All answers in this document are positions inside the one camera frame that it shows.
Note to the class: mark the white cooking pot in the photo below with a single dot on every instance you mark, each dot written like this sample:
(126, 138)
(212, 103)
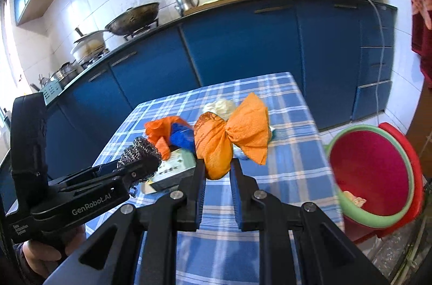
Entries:
(89, 50)

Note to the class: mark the red outer basin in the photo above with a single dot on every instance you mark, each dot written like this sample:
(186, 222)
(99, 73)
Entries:
(417, 170)

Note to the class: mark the person's left hand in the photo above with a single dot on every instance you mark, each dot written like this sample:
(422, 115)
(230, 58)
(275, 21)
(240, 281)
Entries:
(37, 261)

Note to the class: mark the orange plastic bag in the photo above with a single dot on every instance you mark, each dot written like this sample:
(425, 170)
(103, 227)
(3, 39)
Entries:
(243, 129)
(158, 131)

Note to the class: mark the blue plaid tablecloth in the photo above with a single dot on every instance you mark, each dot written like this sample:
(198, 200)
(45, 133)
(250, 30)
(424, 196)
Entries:
(293, 150)

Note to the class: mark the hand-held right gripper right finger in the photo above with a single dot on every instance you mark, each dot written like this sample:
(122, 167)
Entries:
(236, 204)

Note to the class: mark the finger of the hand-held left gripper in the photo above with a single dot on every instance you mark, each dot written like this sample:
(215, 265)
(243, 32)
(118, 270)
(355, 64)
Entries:
(87, 173)
(108, 182)

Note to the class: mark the blue cloth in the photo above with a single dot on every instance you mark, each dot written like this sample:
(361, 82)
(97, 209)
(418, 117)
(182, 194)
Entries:
(182, 136)

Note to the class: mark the steel kettle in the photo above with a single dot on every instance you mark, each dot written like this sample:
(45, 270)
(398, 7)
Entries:
(187, 3)

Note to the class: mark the red floral blanket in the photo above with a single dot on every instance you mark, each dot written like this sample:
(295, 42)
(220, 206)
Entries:
(422, 28)

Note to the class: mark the steel steamer pot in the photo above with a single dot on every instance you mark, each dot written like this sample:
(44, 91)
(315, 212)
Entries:
(65, 74)

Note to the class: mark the blue cabinet drawer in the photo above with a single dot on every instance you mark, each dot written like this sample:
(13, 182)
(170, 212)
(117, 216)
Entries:
(371, 101)
(375, 64)
(376, 27)

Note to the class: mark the blue kitchen base cabinet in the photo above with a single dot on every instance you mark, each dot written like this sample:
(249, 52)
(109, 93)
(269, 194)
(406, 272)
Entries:
(236, 52)

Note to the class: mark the white patterned box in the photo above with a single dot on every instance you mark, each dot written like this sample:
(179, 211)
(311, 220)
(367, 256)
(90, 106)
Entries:
(172, 170)

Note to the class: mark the gas stove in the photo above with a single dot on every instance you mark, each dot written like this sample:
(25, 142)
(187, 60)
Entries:
(141, 32)

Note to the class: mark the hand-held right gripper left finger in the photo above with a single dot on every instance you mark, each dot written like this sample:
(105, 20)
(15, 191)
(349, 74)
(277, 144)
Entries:
(201, 194)

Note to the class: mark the black wok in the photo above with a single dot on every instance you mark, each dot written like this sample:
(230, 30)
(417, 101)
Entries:
(135, 18)

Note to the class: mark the green plastic basket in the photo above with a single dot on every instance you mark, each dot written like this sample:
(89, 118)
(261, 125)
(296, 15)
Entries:
(50, 92)

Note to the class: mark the steel wool scourer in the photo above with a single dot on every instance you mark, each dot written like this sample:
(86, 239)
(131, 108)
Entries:
(141, 156)

